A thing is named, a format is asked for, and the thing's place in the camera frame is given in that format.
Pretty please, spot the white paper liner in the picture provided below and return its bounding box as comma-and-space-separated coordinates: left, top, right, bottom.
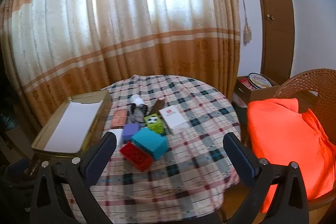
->
44, 101, 103, 153

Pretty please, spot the orange cushion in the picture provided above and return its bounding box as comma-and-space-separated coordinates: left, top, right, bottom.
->
247, 98, 336, 214

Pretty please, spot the round blue-rimmed tin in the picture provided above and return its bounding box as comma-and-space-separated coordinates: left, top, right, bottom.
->
248, 72, 273, 89

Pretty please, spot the brown wicker chair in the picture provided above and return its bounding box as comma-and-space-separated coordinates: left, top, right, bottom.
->
241, 69, 336, 214

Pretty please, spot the grey patterned pouch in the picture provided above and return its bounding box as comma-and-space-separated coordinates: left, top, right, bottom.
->
128, 104, 149, 127

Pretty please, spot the gold metal tin tray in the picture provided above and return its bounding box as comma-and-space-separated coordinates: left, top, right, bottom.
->
31, 90, 112, 159

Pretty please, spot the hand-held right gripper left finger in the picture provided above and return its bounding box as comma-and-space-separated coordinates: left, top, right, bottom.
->
30, 132, 117, 224

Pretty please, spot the white pill bottle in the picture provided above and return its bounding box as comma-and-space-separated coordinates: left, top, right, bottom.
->
130, 94, 146, 108

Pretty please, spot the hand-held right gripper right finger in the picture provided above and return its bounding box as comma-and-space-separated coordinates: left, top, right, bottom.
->
223, 132, 310, 224

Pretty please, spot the cream and orange curtain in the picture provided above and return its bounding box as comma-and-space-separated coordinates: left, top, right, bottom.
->
0, 0, 242, 130

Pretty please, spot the brown comb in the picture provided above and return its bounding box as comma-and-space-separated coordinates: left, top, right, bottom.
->
148, 98, 166, 114

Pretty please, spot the plaid tablecloth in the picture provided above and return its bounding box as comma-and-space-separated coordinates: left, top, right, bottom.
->
62, 74, 242, 224

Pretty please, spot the small white box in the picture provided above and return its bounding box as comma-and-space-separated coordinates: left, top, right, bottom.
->
102, 129, 124, 152

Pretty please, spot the brown wooden door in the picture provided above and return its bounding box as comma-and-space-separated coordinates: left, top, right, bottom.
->
248, 0, 294, 83

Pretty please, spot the green soccer ball cube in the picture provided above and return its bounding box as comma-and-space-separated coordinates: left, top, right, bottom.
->
143, 113, 166, 134

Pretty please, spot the pink box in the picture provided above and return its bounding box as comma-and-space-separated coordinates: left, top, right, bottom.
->
110, 109, 129, 128

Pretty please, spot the cardboard box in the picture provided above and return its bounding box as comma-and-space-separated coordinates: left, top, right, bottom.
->
232, 76, 281, 109

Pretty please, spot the red packet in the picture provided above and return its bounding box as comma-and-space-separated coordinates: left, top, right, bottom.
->
240, 78, 254, 89

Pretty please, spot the purple box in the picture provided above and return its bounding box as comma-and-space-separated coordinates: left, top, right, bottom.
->
121, 123, 140, 143

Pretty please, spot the red building block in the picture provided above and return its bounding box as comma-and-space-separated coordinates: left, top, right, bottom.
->
119, 142, 154, 172

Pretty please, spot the teal building block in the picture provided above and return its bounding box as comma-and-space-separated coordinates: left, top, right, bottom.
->
131, 127, 168, 161

